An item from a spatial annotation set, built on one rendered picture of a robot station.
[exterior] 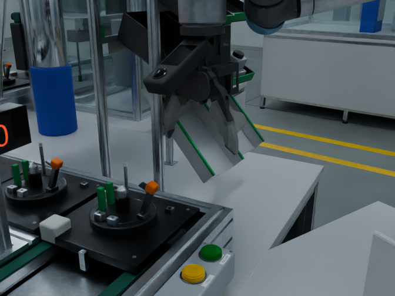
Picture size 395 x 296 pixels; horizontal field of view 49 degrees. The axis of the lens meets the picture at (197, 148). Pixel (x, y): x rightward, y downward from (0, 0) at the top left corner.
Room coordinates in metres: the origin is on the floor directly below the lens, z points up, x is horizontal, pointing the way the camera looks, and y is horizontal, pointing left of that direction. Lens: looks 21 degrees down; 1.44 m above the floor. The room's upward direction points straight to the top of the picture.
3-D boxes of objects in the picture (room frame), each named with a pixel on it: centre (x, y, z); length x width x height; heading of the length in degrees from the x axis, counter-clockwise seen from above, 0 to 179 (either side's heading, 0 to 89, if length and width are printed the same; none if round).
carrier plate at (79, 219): (0.81, 0.16, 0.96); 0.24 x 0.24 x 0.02; 62
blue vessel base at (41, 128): (1.71, 0.58, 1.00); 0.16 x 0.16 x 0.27
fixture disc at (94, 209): (0.81, 0.16, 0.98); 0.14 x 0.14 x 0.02
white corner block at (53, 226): (0.77, 0.29, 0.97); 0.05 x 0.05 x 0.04; 62
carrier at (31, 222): (0.93, 0.38, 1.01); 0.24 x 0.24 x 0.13; 62
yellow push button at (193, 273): (0.63, 0.01, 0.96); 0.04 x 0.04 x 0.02
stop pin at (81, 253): (0.69, 0.22, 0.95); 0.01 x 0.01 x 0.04; 62
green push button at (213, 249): (0.69, -0.03, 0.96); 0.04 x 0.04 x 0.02
